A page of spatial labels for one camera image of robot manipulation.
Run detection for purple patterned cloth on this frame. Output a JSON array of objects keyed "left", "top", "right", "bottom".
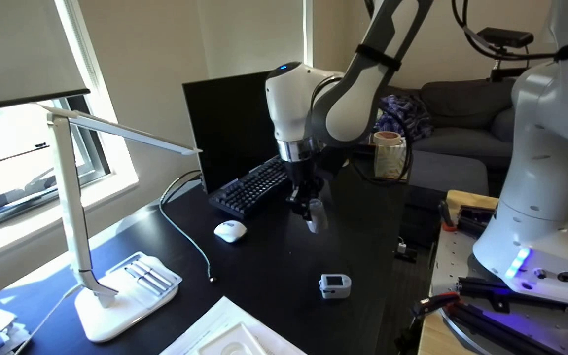
[{"left": 375, "top": 93, "right": 434, "bottom": 144}]

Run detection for silver pen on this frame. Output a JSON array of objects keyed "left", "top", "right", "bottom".
[{"left": 125, "top": 262, "right": 174, "bottom": 296}]

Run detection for metal breadboard mounting plate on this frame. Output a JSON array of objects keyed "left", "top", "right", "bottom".
[{"left": 428, "top": 223, "right": 568, "bottom": 355}]

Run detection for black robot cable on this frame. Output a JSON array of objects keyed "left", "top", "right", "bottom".
[{"left": 450, "top": 0, "right": 568, "bottom": 65}]

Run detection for white cable with metal plug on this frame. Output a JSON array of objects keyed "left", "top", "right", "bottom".
[{"left": 156, "top": 168, "right": 217, "bottom": 284}]

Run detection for black computer keyboard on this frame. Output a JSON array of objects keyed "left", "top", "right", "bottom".
[{"left": 208, "top": 156, "right": 296, "bottom": 221}]

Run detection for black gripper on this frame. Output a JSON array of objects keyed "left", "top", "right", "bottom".
[{"left": 284, "top": 156, "right": 340, "bottom": 237}]

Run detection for white roller window blind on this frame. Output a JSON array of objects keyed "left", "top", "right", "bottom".
[{"left": 0, "top": 0, "right": 93, "bottom": 114}]

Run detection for wooden board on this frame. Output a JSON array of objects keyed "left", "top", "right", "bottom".
[{"left": 444, "top": 187, "right": 503, "bottom": 229}]

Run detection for flat white box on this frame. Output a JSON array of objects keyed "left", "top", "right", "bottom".
[{"left": 158, "top": 294, "right": 310, "bottom": 355}]

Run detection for black adapter box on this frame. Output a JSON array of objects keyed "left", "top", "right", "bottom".
[{"left": 480, "top": 26, "right": 537, "bottom": 49}]

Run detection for orange and black clamp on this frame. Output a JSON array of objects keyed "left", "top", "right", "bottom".
[{"left": 411, "top": 292, "right": 464, "bottom": 323}]

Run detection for white pulse oximeter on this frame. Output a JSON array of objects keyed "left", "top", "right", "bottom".
[{"left": 318, "top": 272, "right": 353, "bottom": 302}]

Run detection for white computer mouse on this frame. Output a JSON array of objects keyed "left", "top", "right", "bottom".
[{"left": 213, "top": 219, "right": 249, "bottom": 244}]

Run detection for grey sofa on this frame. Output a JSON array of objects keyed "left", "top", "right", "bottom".
[{"left": 389, "top": 77, "right": 523, "bottom": 195}]

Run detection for black computer monitor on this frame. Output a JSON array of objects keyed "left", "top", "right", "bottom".
[{"left": 182, "top": 69, "right": 292, "bottom": 195}]

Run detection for white desk lamp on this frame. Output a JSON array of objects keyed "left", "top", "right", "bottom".
[{"left": 42, "top": 104, "right": 202, "bottom": 343}]

